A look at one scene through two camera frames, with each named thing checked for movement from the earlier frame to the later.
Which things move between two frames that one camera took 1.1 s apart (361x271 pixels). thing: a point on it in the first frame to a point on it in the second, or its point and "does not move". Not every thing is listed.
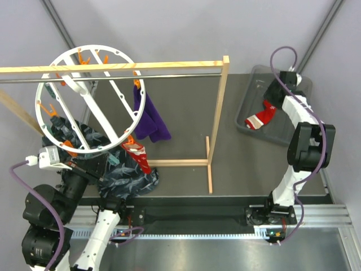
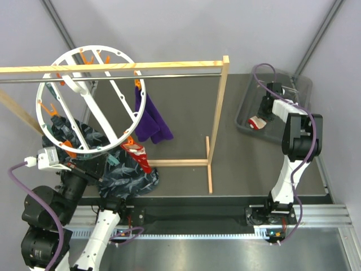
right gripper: [267, 95] to [268, 117]
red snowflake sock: [139, 153] does not move
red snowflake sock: [262, 118] does not move
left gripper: [93, 166] does not move
